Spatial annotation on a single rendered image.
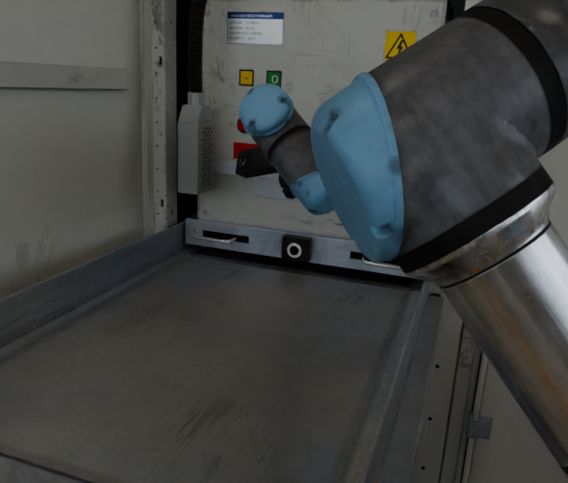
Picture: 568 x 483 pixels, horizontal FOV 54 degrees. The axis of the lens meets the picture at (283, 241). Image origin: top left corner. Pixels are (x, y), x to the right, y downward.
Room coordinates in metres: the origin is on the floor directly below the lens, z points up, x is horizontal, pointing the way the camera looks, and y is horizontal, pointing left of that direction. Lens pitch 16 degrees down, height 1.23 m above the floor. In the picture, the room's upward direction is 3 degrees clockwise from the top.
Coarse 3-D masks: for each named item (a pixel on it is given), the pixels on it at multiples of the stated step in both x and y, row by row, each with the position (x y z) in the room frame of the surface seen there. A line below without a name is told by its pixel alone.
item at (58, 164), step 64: (0, 0) 0.95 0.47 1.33; (64, 0) 1.06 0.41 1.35; (128, 0) 1.19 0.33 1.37; (0, 64) 0.92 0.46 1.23; (64, 64) 1.05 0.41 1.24; (128, 64) 1.19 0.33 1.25; (0, 128) 0.93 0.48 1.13; (64, 128) 1.04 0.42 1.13; (128, 128) 1.19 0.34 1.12; (0, 192) 0.93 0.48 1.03; (64, 192) 1.04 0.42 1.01; (128, 192) 1.18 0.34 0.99; (0, 256) 0.92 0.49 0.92; (64, 256) 1.03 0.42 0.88
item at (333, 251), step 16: (192, 224) 1.21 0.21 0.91; (208, 224) 1.20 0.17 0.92; (224, 224) 1.19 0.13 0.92; (240, 224) 1.18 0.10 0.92; (192, 240) 1.21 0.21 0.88; (240, 240) 1.18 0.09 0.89; (256, 240) 1.16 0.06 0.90; (272, 240) 1.15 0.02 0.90; (320, 240) 1.12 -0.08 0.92; (336, 240) 1.11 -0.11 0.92; (352, 240) 1.11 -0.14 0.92; (272, 256) 1.15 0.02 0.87; (320, 256) 1.12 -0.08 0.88; (336, 256) 1.11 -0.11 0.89; (352, 256) 1.10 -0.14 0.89; (384, 272) 1.07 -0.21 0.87; (400, 272) 1.06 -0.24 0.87
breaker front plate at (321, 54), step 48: (240, 0) 1.19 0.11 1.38; (288, 0) 1.16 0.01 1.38; (336, 0) 1.13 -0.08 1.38; (384, 0) 1.10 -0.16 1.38; (432, 0) 1.08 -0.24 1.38; (240, 48) 1.19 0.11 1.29; (288, 48) 1.16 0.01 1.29; (336, 48) 1.13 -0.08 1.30; (384, 48) 1.10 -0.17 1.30; (240, 96) 1.19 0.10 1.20; (240, 192) 1.19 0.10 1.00
